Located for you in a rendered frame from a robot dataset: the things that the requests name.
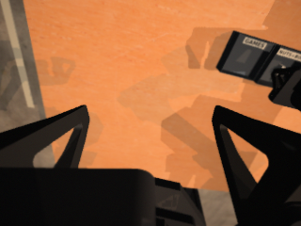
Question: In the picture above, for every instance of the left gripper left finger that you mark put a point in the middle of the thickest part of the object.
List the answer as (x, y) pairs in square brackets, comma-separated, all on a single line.
[(19, 146)]

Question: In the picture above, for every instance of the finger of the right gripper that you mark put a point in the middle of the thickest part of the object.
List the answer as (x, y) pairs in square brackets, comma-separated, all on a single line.
[(274, 73), (280, 78)]

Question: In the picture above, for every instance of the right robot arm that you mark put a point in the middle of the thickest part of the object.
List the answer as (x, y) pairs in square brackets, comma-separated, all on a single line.
[(297, 87)]

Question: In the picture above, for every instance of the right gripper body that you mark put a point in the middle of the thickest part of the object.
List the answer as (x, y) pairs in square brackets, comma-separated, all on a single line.
[(285, 95)]

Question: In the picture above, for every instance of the dark grey bin rack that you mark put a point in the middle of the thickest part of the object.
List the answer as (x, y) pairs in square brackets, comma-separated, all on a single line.
[(254, 59)]

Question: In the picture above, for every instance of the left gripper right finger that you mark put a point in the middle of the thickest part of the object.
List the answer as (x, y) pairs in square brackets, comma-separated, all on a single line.
[(281, 182)]

